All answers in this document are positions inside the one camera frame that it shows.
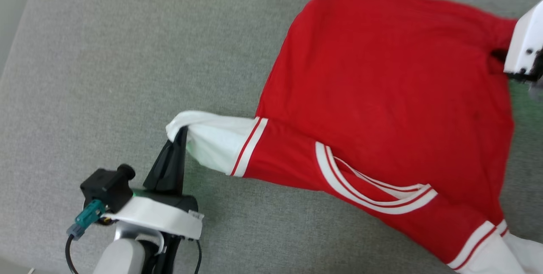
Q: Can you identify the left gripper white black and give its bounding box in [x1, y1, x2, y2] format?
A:
[102, 126, 204, 274]

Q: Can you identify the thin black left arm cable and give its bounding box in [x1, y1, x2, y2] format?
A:
[64, 234, 81, 274]

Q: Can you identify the red white-trimmed jersey shirt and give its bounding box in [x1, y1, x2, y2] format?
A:
[165, 0, 543, 274]

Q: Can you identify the teal left camera cable connector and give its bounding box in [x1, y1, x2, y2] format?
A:
[67, 199, 107, 240]

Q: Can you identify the grey fabric sofa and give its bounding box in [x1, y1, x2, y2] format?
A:
[0, 0, 543, 274]

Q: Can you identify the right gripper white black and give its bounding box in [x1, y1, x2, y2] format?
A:
[492, 0, 543, 84]

